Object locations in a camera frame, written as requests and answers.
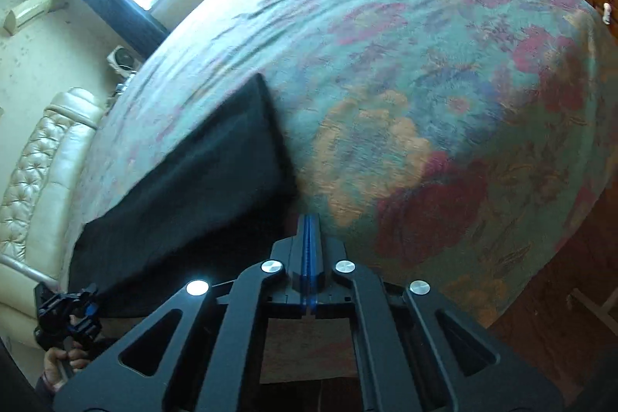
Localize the floral bed blanket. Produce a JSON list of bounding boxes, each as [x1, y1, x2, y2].
[[68, 0, 611, 331]]

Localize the cream tufted leather headboard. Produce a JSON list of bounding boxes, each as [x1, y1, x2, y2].
[[0, 86, 104, 345]]

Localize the cream wall unit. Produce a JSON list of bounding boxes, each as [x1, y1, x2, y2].
[[2, 0, 54, 36]]

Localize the black pants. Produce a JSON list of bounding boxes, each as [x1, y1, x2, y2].
[[68, 73, 300, 321]]

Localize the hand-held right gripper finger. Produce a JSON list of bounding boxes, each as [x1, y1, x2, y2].
[[53, 215, 310, 412], [311, 215, 565, 412]]

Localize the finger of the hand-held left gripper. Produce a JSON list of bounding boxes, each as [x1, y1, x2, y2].
[[68, 287, 100, 338]]

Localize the person's left hand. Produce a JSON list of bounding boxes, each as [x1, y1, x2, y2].
[[42, 339, 92, 393]]

